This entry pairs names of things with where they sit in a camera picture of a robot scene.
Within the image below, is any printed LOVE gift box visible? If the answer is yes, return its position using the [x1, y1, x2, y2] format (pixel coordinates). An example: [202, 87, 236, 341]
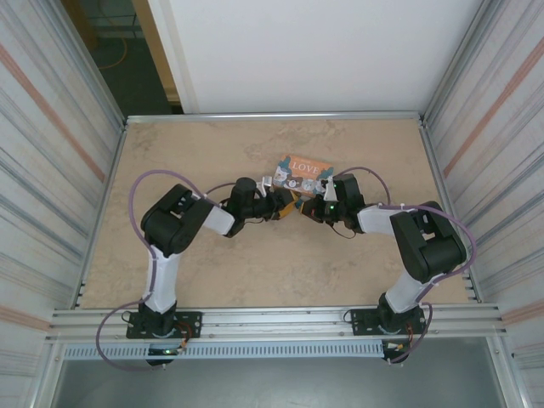
[271, 153, 335, 197]

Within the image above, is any striped side panel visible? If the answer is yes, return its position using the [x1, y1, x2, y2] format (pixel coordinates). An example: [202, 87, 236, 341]
[424, 0, 544, 408]
[0, 0, 124, 408]

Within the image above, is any grey metal sheet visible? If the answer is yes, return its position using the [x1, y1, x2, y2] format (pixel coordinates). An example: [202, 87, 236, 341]
[50, 337, 509, 408]

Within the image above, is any wooden furniture piece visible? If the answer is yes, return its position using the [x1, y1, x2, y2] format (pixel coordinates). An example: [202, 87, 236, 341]
[80, 0, 99, 51]

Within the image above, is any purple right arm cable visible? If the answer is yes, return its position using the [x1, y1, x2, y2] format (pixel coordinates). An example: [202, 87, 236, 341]
[333, 166, 478, 366]

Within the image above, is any aluminium back rail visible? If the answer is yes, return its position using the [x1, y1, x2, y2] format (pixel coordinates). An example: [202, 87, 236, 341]
[125, 110, 426, 125]

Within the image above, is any aluminium side rail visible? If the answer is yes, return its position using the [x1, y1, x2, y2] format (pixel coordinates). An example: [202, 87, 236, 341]
[417, 118, 488, 305]
[75, 121, 129, 309]

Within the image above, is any aluminium front rail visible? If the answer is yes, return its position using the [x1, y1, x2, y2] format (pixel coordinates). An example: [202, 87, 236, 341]
[48, 302, 509, 343]

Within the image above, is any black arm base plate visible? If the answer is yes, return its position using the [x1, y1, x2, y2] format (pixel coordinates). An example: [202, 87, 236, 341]
[347, 308, 426, 337]
[125, 310, 203, 340]

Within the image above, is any grey slotted cable duct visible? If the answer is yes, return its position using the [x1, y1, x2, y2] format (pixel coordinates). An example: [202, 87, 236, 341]
[62, 339, 386, 361]

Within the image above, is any aluminium corner post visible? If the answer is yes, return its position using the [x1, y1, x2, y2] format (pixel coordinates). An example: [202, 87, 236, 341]
[422, 0, 495, 123]

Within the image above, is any wooden door frame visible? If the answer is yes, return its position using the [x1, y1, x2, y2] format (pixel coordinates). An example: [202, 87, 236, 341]
[131, 0, 182, 105]

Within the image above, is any yellow floor cable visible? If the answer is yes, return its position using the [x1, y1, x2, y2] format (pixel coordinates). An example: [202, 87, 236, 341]
[100, 37, 129, 71]

